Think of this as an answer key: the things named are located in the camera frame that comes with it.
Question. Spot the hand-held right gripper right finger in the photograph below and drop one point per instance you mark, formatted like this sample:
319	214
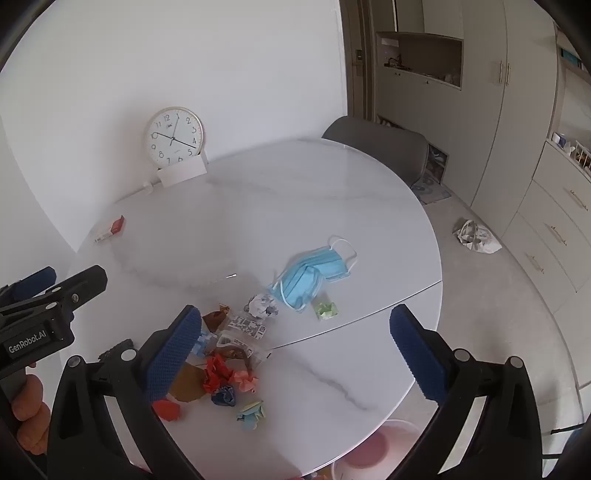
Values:
418	355

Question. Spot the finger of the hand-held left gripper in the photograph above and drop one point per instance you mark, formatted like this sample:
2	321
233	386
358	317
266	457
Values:
39	278
85	280

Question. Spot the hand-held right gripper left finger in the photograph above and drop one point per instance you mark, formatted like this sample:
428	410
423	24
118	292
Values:
173	355

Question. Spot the large brown paper sheet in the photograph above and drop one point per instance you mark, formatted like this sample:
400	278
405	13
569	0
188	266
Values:
187	383

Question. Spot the pale blue paper scrap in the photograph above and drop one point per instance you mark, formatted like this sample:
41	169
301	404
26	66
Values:
205	345

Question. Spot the red paper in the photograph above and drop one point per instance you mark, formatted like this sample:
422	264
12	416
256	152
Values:
217	374
166	410

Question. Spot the small brown paper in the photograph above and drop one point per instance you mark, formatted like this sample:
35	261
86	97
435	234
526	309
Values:
217	317

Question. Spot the dark blue paper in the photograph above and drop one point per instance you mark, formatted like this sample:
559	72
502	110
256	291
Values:
225	396

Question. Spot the pink paper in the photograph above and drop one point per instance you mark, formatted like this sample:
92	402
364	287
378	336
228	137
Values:
244	381

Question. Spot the clear printed plastic wrapper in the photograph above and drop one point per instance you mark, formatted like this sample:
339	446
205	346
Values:
249	326

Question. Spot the light blue paper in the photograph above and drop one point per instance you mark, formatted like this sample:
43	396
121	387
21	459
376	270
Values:
251	412

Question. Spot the printed white paper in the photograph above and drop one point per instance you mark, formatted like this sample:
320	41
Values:
261	305

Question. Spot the green paper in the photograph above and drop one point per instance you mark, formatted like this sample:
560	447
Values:
325	310

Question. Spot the white plastic bin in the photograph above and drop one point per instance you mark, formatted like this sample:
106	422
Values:
369	450

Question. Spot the blue face mask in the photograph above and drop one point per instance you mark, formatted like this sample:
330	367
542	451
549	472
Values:
298	284
330	263

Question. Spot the person's left hand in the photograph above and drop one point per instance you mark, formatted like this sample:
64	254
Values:
30	406

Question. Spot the red white small box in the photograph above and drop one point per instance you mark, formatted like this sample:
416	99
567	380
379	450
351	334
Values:
113	229

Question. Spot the white bag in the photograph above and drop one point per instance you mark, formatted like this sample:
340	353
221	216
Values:
478	236

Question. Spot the white card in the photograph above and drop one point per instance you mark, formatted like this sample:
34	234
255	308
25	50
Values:
182	173

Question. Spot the grey printed floor mat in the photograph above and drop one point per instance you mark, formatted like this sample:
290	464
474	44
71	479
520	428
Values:
429	190

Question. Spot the beige drawer cabinet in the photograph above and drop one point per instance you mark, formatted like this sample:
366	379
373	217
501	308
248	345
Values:
554	221

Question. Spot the open shoe shelf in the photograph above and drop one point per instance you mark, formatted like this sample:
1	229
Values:
436	161

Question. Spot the grey chair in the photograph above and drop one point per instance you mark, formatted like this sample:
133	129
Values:
383	147

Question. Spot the tall beige cabinet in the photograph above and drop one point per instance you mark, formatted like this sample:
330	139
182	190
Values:
485	115

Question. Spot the brown door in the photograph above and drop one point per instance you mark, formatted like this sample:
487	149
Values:
358	60

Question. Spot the round white wall clock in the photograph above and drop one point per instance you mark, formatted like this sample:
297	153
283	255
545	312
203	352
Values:
174	137

